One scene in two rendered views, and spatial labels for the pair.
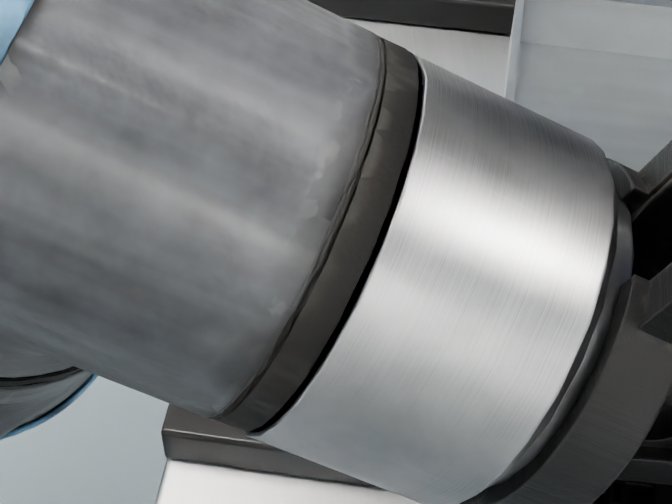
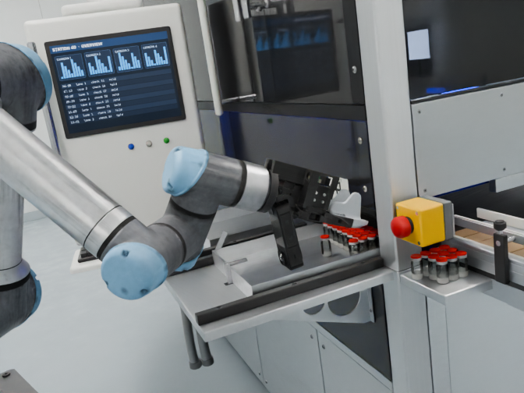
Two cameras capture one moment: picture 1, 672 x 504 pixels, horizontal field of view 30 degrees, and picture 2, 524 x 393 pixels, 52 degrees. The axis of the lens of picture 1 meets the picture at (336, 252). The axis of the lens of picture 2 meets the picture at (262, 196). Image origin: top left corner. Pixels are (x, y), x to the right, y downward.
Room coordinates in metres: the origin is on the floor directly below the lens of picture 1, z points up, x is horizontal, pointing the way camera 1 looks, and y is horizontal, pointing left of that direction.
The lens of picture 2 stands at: (-0.59, 0.37, 1.32)
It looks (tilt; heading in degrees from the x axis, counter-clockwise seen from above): 14 degrees down; 331
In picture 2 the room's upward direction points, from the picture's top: 8 degrees counter-clockwise
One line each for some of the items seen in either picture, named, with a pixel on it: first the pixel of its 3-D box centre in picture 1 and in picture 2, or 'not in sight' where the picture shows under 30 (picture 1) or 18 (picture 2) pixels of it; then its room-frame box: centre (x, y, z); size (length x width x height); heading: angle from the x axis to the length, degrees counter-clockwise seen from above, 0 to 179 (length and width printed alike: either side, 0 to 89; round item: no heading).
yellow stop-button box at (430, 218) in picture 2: not in sight; (423, 220); (0.10, -0.34, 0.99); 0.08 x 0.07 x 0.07; 82
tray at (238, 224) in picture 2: not in sight; (253, 220); (0.70, -0.31, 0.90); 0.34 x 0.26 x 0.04; 82
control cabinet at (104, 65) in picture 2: not in sight; (125, 120); (1.30, -0.17, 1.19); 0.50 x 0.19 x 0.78; 73
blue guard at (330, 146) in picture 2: not in sight; (218, 135); (1.18, -0.47, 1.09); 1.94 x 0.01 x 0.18; 172
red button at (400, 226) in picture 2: not in sight; (403, 226); (0.11, -0.30, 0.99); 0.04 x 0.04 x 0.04; 82
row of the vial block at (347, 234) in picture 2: not in sight; (345, 238); (0.35, -0.35, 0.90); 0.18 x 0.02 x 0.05; 171
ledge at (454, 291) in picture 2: not in sight; (451, 278); (0.08, -0.38, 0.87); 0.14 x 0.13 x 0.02; 82
